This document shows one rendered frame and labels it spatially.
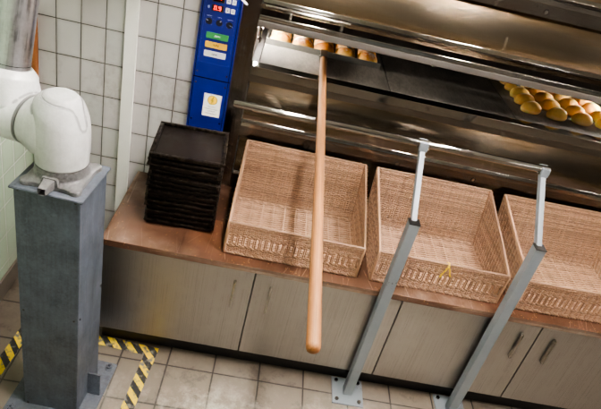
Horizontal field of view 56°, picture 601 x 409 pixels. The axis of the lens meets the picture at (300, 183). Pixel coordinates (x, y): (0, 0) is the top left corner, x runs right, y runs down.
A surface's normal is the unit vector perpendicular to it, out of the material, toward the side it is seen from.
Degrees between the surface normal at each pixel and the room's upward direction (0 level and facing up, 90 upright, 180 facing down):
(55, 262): 90
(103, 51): 90
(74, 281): 90
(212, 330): 90
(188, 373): 0
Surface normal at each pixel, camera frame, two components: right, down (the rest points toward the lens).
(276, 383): 0.21, -0.83
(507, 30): 0.04, 0.20
